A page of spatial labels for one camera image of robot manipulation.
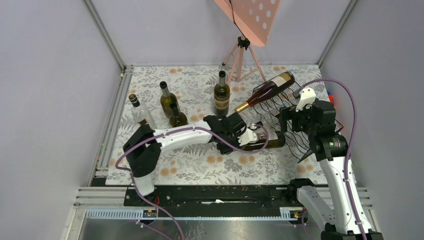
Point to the grey slotted cable duct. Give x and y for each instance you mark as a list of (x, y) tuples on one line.
[(197, 213)]

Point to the green wine bottle brown label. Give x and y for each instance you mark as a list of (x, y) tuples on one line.
[(221, 95)]

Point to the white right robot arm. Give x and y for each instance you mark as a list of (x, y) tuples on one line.
[(345, 219)]

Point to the green wine bottle grey cap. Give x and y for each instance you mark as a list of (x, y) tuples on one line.
[(276, 139)]

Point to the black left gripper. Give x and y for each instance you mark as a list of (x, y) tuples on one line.
[(236, 143)]

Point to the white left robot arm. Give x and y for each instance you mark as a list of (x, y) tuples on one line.
[(144, 147)]

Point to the pink music stand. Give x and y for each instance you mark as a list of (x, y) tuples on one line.
[(254, 19)]

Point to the small dark wine bottle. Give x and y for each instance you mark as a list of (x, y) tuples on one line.
[(177, 118)]

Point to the black wire wine rack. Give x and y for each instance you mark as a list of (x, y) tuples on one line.
[(316, 119)]

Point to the olive wine bottle black cap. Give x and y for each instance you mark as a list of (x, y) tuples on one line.
[(166, 99)]

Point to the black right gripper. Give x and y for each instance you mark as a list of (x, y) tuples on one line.
[(289, 113)]

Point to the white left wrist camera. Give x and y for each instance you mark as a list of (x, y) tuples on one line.
[(249, 136)]

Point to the clear liquor bottle black cap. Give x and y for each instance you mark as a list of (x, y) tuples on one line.
[(140, 112)]

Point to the red wine bottle gold cap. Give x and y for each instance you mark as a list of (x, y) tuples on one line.
[(268, 90)]

